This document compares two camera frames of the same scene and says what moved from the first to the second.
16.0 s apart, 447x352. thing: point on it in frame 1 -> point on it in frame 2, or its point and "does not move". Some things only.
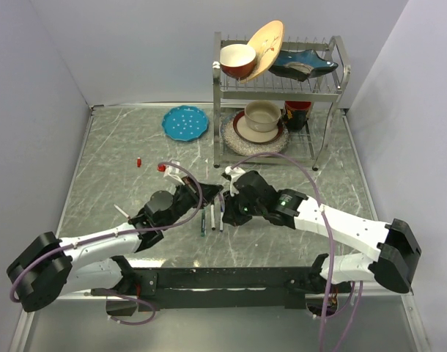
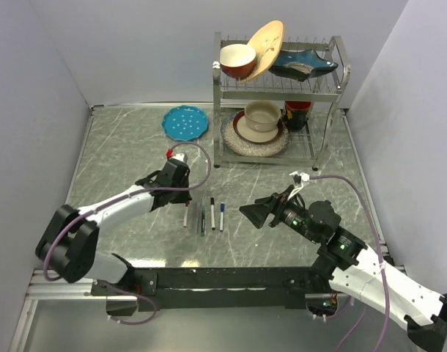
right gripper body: [240, 207] -> [292, 215]
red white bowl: [237, 61] does not move
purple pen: [221, 200] -> [198, 215]
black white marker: [212, 217] does not move
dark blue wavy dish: [300, 65] does not move
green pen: [203, 227] does not move
